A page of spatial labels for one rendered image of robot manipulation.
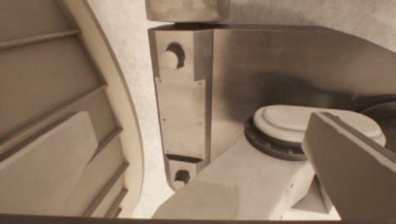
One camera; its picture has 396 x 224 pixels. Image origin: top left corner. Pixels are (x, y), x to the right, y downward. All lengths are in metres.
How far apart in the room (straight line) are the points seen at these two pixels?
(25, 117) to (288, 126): 0.60
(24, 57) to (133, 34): 0.30
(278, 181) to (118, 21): 0.64
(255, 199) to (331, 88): 0.32
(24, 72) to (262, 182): 0.61
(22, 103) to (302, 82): 0.66
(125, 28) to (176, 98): 0.33
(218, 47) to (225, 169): 0.27
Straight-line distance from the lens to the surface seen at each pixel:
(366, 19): 0.68
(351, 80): 0.52
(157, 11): 0.46
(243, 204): 0.28
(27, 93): 0.65
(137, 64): 0.73
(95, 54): 0.79
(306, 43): 0.47
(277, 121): 0.36
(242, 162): 0.33
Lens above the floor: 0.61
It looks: 59 degrees down
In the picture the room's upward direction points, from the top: 155 degrees counter-clockwise
